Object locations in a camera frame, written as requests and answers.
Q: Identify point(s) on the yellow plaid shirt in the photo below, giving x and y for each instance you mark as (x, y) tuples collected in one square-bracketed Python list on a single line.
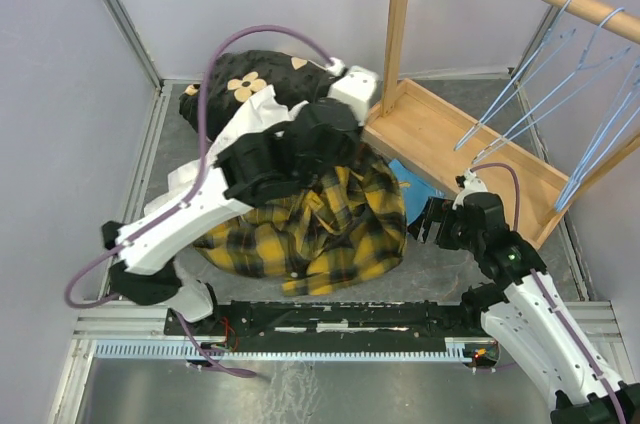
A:
[(348, 228)]

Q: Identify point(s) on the blue folded cloth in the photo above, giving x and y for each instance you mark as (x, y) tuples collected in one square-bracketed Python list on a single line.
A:
[(415, 190)]

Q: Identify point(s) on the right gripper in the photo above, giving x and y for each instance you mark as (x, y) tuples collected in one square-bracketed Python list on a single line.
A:
[(436, 210)]

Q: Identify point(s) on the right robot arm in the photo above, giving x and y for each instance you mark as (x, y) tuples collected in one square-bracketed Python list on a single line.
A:
[(521, 309)]

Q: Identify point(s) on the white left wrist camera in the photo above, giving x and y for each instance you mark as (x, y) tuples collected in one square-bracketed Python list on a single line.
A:
[(354, 86)]

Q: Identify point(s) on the light blue wire hanger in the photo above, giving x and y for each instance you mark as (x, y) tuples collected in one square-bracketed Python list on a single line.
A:
[(536, 112), (622, 112), (510, 90)]

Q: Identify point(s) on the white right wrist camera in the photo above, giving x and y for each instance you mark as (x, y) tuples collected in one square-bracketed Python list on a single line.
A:
[(468, 183)]

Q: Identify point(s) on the white slotted cable duct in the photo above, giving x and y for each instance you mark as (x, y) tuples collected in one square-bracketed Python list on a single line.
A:
[(182, 349)]

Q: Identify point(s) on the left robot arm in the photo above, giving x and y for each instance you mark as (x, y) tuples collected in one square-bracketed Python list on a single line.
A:
[(258, 167)]

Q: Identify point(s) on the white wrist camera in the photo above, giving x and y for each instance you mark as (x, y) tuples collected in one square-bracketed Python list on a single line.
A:
[(468, 183), (354, 86)]

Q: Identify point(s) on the black flower-pattern garment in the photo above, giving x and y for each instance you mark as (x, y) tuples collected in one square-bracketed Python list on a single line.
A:
[(254, 89)]

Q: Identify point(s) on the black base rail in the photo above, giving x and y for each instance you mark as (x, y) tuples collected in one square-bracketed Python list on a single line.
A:
[(338, 326)]

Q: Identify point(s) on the wooden clothes rack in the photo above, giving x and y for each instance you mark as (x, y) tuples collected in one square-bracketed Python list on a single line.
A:
[(420, 128)]

